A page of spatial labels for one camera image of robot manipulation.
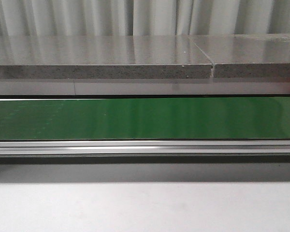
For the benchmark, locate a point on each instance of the grey stone counter right slab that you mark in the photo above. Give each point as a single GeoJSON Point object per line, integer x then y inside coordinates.
{"type": "Point", "coordinates": [256, 56]}

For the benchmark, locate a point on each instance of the grey stone counter slab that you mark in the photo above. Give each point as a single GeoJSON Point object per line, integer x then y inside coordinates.
{"type": "Point", "coordinates": [256, 56]}
{"type": "Point", "coordinates": [102, 57]}

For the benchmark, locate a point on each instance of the white pleated curtain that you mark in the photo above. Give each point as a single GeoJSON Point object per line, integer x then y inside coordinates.
{"type": "Point", "coordinates": [143, 17]}

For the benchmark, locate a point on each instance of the green conveyor belt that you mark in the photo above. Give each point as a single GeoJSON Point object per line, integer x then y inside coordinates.
{"type": "Point", "coordinates": [146, 118]}

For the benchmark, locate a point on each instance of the aluminium conveyor frame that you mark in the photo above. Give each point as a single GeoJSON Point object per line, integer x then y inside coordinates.
{"type": "Point", "coordinates": [144, 148]}

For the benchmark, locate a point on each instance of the grey stone counter left slab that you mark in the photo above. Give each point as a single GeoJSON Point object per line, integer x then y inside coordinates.
{"type": "Point", "coordinates": [102, 57]}

